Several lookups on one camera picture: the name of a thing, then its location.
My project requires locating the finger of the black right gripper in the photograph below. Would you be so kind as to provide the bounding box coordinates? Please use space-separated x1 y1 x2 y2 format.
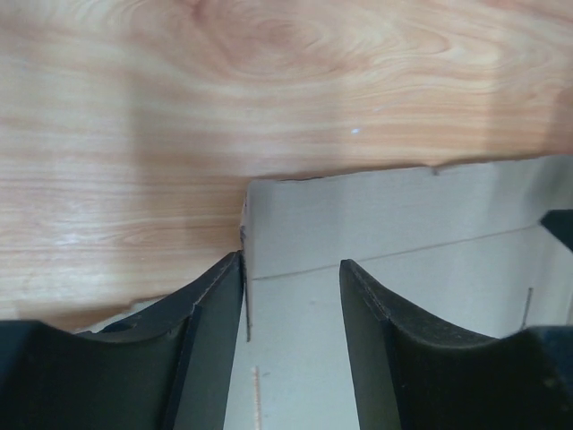
540 209 573 251

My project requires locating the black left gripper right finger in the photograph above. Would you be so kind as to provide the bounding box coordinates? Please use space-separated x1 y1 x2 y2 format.
339 260 572 429

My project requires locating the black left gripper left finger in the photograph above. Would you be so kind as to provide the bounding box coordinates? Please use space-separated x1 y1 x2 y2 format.
1 252 244 429

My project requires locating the brown cardboard box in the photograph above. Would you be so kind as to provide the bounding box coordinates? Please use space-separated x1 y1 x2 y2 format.
225 155 572 429

